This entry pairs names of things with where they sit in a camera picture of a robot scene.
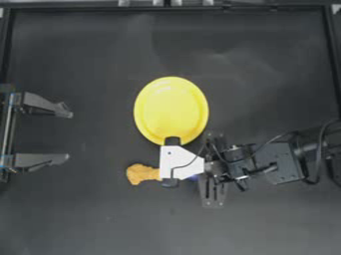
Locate yellow round plate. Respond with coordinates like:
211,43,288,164
132,76,209,147

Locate orange fried chicken toy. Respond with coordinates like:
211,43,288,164
125,162,164,186

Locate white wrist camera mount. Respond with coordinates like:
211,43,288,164
159,144,205,180

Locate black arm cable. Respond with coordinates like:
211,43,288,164
244,118,341,161

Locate black table frame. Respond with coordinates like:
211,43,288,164
0,0,341,111

